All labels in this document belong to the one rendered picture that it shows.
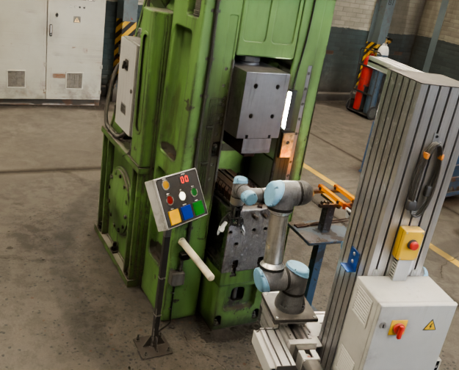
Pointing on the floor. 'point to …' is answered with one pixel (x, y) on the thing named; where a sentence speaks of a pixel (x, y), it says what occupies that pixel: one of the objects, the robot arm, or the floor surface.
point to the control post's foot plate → (145, 351)
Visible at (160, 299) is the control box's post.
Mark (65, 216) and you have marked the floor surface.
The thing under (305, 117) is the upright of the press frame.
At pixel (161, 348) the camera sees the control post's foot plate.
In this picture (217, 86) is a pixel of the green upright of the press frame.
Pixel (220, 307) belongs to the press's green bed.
